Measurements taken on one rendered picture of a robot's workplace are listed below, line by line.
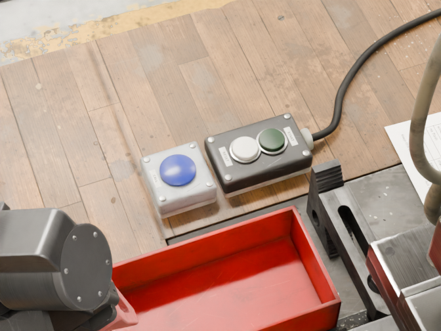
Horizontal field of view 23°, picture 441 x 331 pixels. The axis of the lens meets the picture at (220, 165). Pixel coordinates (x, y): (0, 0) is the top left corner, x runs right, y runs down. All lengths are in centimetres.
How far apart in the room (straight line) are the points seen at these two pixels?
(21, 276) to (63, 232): 4
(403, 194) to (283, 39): 26
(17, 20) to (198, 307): 157
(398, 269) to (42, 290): 32
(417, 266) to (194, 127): 44
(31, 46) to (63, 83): 124
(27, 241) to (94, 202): 52
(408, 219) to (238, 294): 21
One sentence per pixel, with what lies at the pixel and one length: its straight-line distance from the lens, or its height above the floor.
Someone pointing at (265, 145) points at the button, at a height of 94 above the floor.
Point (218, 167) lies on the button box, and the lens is 118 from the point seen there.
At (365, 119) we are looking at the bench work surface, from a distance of 126.
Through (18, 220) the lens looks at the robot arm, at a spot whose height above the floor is 132.
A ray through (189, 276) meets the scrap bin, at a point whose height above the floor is 90.
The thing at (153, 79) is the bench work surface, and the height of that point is 90.
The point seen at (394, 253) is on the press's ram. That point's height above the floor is 114.
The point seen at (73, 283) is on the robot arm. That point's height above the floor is 130.
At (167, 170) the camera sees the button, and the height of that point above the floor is 94.
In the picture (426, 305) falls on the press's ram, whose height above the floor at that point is 118.
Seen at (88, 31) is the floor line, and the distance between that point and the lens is 254.
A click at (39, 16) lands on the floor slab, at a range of 259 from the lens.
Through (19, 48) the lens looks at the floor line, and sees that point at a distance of 253.
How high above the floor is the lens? 191
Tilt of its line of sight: 56 degrees down
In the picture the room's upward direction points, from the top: straight up
